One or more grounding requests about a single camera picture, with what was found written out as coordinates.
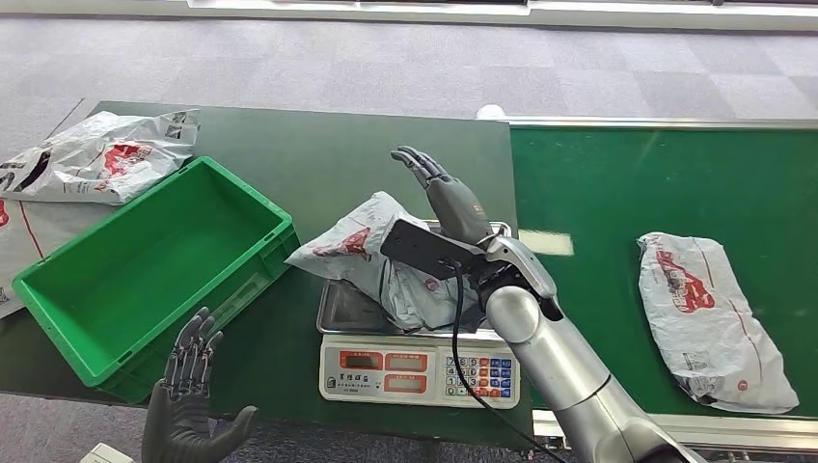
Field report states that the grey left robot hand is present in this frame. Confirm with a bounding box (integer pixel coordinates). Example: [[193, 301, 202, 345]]
[[141, 306, 259, 463]]

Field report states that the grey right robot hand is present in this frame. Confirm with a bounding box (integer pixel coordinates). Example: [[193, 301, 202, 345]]
[[391, 145, 495, 249]]

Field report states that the grey mailer bag red print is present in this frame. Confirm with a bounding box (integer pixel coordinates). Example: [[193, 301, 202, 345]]
[[637, 231, 800, 416], [0, 108, 201, 207], [286, 191, 487, 334]]

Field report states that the green conveyor belt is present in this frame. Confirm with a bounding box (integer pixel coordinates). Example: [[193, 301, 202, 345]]
[[508, 126, 818, 420]]

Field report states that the steel weighing pan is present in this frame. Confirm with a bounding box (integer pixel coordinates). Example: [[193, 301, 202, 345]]
[[315, 220, 512, 341]]

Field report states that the dark green table board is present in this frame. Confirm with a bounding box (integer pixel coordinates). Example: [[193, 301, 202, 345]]
[[0, 100, 534, 449]]

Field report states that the green plastic crate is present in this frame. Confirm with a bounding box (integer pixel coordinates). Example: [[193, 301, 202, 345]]
[[11, 156, 302, 404]]

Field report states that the white electronic scale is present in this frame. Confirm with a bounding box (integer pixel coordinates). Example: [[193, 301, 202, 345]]
[[315, 220, 522, 410]]

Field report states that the white mailer bag red line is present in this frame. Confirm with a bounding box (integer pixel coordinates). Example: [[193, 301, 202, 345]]
[[0, 199, 111, 319]]

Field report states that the white skirting ledge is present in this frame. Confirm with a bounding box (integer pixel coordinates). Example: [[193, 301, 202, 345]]
[[0, 0, 818, 31]]

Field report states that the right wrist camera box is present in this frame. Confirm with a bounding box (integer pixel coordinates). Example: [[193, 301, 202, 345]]
[[380, 219, 487, 281]]

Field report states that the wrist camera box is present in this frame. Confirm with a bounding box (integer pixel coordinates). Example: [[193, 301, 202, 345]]
[[79, 442, 135, 463], [380, 219, 487, 281]]

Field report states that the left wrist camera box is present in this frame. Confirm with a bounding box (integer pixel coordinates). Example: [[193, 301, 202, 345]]
[[79, 442, 135, 463]]

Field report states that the black camera cable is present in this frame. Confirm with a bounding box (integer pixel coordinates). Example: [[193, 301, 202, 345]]
[[450, 259, 570, 463]]

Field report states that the aluminium conveyor frame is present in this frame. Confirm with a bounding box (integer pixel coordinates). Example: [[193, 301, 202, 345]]
[[476, 103, 818, 463]]

